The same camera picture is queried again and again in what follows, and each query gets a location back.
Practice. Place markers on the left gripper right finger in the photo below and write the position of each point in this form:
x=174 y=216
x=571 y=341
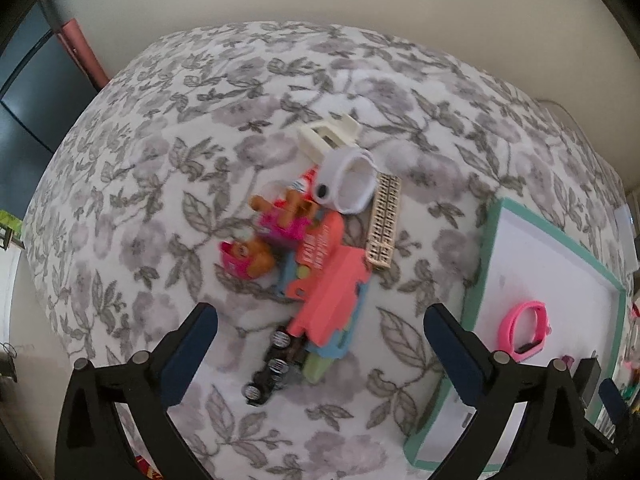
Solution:
x=550 y=441

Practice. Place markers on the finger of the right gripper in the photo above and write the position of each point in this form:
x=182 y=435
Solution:
x=616 y=408

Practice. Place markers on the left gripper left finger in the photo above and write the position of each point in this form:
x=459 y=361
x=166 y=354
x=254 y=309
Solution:
x=91 y=443

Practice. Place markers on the black wall charger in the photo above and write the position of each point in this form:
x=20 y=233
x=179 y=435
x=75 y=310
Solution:
x=586 y=379

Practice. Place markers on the pink smart watch band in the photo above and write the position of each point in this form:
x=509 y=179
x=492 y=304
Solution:
x=523 y=331

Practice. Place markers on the black toy car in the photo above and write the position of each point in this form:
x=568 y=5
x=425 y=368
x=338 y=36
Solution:
x=286 y=354

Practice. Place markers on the coral blue carrot knife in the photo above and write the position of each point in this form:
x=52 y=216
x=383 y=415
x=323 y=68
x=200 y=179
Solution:
x=331 y=295

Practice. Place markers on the gold patterned lighter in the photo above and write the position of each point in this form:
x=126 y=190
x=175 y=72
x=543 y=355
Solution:
x=383 y=221

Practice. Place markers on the brown pink puppy toy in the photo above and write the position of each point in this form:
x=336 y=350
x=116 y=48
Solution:
x=281 y=224

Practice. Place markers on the orange blue carrot knife toy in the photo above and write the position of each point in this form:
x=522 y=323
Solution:
x=312 y=254

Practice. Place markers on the red white toothpaste tube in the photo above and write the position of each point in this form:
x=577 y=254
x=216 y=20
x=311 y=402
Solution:
x=302 y=185

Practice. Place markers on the purple lighter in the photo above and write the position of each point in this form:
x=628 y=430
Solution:
x=568 y=360

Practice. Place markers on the teal white shallow box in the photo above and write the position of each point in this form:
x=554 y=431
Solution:
x=524 y=258

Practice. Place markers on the white power strip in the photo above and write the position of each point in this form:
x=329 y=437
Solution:
x=624 y=222

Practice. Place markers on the floral grey white blanket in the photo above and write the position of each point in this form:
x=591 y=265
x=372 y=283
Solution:
x=123 y=231

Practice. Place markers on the dark cabinet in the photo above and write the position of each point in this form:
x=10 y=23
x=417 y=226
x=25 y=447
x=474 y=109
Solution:
x=43 y=92

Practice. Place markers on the cream hair claw clip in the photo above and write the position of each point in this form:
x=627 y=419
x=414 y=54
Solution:
x=315 y=139

